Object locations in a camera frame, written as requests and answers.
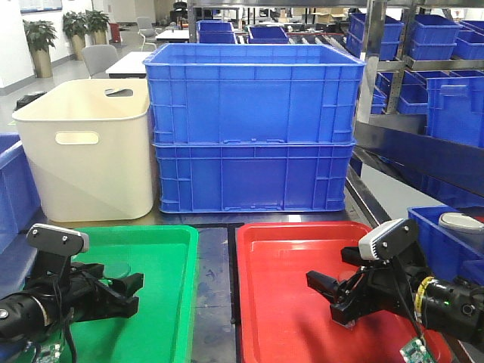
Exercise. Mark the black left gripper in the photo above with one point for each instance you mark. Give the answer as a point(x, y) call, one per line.
point(85, 292)

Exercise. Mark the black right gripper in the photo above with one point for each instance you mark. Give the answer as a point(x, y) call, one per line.
point(389, 286)

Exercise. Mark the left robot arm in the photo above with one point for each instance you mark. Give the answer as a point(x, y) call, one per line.
point(23, 320)

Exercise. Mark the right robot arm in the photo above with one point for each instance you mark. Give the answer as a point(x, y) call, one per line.
point(452, 308)

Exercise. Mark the green tray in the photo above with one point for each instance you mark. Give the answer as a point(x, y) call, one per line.
point(162, 329)

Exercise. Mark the red tray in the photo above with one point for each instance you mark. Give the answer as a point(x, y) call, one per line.
point(283, 320)

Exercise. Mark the blue bin right foreground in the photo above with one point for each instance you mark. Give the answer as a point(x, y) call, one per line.
point(449, 253)

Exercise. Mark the lower blue crate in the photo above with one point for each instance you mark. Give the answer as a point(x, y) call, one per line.
point(250, 178)

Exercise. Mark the blue crate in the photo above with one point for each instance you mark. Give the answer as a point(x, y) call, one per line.
point(250, 178)
point(229, 94)

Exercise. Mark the cream plastic basket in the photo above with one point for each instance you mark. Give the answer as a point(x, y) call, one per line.
point(88, 144)

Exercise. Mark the upper blue crate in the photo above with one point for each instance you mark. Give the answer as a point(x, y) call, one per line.
point(229, 94)

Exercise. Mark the grey office chair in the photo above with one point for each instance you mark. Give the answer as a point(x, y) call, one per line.
point(98, 58)

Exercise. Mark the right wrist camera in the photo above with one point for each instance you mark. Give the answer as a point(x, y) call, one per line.
point(388, 240)

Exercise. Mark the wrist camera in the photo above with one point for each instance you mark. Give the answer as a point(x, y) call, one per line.
point(388, 240)
point(57, 240)

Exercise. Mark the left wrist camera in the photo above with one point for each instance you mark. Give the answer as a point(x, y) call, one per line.
point(57, 240)

